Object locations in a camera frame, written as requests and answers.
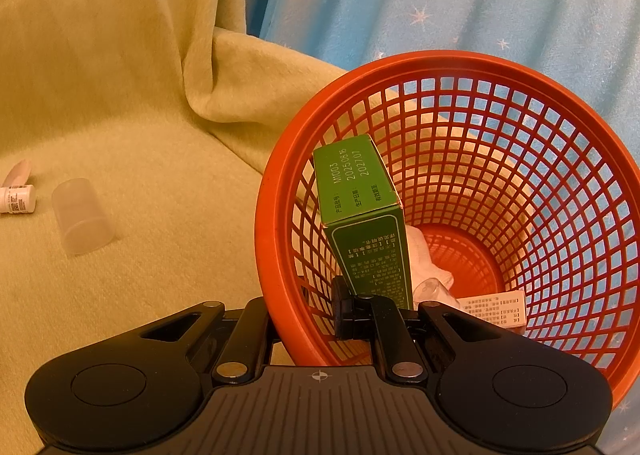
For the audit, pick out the orange plastic mesh basket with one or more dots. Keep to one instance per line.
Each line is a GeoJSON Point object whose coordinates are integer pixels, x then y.
{"type": "Point", "coordinates": [272, 245]}

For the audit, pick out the white tissue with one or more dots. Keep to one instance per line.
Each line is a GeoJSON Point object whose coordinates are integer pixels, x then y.
{"type": "Point", "coordinates": [425, 260]}

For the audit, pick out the white plastic scoop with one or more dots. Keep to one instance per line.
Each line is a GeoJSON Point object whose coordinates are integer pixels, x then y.
{"type": "Point", "coordinates": [19, 171]}

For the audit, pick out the white printed box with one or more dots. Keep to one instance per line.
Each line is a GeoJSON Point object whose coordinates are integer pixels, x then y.
{"type": "Point", "coordinates": [492, 310]}

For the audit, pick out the green cardboard box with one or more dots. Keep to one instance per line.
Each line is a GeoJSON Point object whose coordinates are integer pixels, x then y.
{"type": "Point", "coordinates": [370, 255]}

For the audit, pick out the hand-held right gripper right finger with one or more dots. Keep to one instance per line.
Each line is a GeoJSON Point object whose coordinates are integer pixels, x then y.
{"type": "Point", "coordinates": [345, 315]}

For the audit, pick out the small white labelled bottle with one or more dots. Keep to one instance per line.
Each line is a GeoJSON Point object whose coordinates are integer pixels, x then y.
{"type": "Point", "coordinates": [17, 198]}

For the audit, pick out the clear plastic cup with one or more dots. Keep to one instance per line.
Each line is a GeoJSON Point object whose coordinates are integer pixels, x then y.
{"type": "Point", "coordinates": [80, 220]}

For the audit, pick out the yellow-green fleece blanket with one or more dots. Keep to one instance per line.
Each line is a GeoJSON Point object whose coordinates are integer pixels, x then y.
{"type": "Point", "coordinates": [125, 85]}

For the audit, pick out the clear cup in basket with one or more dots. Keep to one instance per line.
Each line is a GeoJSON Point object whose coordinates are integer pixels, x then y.
{"type": "Point", "coordinates": [435, 292]}

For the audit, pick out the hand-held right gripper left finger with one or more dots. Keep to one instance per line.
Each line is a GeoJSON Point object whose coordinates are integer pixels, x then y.
{"type": "Point", "coordinates": [252, 330]}

